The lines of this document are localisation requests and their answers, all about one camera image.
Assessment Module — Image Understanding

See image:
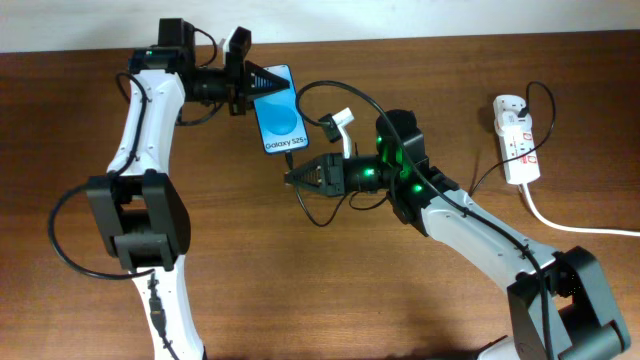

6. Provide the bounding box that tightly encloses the white power strip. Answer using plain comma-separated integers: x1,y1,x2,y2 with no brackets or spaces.
493,95,540,185

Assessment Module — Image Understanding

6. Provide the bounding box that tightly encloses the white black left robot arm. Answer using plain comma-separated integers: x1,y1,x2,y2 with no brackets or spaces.
84,46,291,359

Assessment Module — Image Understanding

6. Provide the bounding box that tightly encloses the blue Galaxy smartphone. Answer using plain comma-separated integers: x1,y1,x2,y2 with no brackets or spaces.
254,64,309,155

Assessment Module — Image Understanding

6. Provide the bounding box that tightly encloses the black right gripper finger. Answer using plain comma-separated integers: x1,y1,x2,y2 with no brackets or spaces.
284,154,332,180
284,178,330,196

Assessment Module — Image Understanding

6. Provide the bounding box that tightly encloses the black charger plug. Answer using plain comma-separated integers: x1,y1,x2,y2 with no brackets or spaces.
517,106,530,119

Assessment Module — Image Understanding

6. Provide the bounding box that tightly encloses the black USB charger cable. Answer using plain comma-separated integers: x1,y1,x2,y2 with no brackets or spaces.
284,81,557,229

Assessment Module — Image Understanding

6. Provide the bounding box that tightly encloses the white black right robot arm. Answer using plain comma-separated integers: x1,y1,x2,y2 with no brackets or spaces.
284,110,631,359

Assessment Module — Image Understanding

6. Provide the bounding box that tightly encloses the white power strip cord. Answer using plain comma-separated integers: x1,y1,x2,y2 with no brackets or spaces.
519,182,640,238

